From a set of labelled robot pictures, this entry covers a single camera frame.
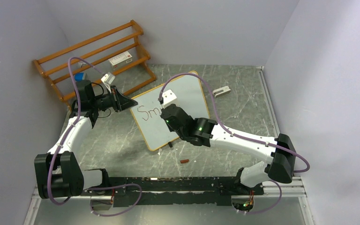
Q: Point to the white whiteboard eraser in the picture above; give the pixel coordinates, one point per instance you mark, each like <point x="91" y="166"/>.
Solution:
<point x="221" y="91"/>

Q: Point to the yellow framed whiteboard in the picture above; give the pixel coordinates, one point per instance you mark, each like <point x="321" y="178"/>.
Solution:
<point x="190" y="97"/>

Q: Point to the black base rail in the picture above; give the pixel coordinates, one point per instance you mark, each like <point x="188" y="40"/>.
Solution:
<point x="220" y="191"/>

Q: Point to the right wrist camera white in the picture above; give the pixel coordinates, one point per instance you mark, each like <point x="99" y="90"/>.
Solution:
<point x="168" y="98"/>

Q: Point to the blue small object on rack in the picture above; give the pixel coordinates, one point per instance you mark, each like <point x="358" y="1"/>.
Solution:
<point x="80" y="76"/>

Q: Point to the brown marker cap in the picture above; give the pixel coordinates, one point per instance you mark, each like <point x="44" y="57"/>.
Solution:
<point x="184" y="161"/>

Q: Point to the aluminium frame rail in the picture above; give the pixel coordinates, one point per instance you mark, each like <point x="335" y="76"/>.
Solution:
<point x="294" y="189"/>

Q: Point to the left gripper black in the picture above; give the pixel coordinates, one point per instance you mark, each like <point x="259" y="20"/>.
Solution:
<point x="120" y="102"/>

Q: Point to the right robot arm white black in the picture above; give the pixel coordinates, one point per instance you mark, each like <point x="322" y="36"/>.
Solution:
<point x="276" y="155"/>

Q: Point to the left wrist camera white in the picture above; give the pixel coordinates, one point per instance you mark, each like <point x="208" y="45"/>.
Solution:
<point x="107" y="81"/>

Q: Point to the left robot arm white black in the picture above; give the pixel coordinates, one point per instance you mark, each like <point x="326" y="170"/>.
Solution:
<point x="58" y="173"/>

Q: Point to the white red box on rack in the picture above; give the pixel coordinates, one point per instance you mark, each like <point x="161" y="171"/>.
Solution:
<point x="120" y="60"/>

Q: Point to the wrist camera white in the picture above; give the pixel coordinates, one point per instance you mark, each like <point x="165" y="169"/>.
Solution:
<point x="107" y="81"/>
<point x="168" y="98"/>

